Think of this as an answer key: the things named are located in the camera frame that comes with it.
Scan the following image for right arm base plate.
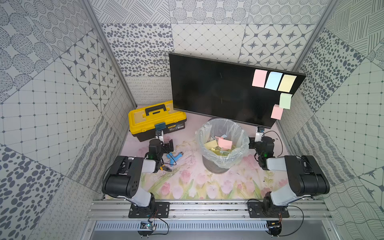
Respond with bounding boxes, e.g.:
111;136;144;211
247;202;290;219

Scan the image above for blue plastic tool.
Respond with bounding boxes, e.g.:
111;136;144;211
166;152;184;166

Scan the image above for left controller board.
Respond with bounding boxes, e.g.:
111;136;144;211
138;222;156;237

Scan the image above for floral table mat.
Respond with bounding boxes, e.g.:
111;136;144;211
140;113;288;200

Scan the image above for green sticky note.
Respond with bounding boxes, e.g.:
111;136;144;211
279;93;293;110

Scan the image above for aluminium mounting rail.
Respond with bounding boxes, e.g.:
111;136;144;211
85;200;332;221

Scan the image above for controller board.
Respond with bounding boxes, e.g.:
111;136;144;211
266;221;282;237
138;222;156;237

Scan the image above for yellow black pliers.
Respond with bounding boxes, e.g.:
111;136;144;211
160;165;172;172

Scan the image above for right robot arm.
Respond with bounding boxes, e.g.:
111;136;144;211
250;137;330;214

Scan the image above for right controller board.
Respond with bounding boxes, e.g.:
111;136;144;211
266;221;282;237

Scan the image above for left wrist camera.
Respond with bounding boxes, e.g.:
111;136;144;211
155;123;166;142

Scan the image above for yellow black toolbox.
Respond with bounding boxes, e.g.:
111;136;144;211
129;101;187;142

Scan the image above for black flat monitor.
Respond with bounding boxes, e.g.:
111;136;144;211
169;53;306;129

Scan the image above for pink sticky note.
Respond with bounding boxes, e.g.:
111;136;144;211
271;105;284;120
252;70;268;88

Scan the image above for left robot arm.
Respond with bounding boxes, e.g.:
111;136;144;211
102;139;174;214

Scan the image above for light blue sticky note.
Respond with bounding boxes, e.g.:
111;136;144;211
265;72;283;91

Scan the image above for yellow sticky note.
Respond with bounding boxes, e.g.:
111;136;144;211
278;74;297;93

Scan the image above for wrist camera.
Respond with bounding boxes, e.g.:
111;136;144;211
255;127;265;142
155;123;166;142

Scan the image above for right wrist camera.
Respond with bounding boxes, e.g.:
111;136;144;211
255;127;265;142

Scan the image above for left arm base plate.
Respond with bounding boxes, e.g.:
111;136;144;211
128;202;170;219

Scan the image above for grey bin with plastic liner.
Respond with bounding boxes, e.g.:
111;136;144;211
196;118;250;174

